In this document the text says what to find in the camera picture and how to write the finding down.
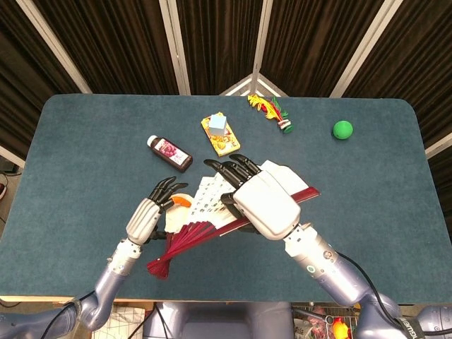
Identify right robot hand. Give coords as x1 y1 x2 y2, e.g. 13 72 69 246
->
203 153 302 241

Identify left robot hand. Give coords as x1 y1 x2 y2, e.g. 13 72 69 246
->
126 176 194 246

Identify red and white paper fan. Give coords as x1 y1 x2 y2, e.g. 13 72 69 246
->
146 160 321 280

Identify yellow snack box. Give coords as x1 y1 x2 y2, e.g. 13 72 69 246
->
201 116 242 158

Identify dark red juice bottle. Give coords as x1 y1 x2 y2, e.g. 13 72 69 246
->
146 135 194 174

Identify colourful feather shuttlecock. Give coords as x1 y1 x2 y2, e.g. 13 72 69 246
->
246 94 294 134

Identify pale blue cube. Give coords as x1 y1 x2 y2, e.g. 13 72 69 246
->
208 112 227 137

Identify white checked bag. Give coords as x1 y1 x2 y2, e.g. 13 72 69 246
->
105 304 146 339

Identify green ball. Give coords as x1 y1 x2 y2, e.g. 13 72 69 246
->
332 120 354 141

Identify white screen base rails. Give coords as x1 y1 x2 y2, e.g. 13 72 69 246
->
219 72 289 97

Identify grey robot torso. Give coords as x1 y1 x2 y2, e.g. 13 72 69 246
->
143 301 295 339

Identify floral printed bag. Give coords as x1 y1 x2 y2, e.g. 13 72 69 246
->
295 310 333 339

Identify orange yellow toy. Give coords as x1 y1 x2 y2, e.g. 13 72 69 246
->
333 316 350 339

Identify brown pleated curtain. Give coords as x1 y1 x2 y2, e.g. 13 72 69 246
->
0 0 452 184

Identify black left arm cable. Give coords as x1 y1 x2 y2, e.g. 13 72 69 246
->
40 290 98 339

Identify black torso cable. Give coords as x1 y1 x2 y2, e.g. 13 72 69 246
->
153 303 167 339

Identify white screen frame post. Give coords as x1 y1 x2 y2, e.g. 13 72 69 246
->
16 0 93 95
425 133 452 160
330 0 405 98
158 0 191 95
0 145 26 169
252 0 275 77

